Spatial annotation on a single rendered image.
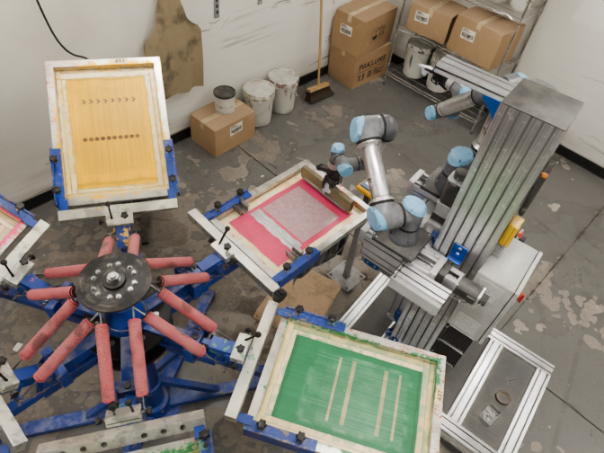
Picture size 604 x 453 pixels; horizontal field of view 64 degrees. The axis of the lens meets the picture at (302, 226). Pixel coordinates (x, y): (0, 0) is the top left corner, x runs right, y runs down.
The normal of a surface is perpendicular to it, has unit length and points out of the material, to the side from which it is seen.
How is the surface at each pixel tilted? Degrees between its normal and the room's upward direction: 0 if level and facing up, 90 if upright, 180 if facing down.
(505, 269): 0
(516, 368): 0
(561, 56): 90
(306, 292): 0
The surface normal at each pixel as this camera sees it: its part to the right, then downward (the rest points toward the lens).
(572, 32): -0.71, 0.47
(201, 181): 0.10, -0.66
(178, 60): 0.26, 0.72
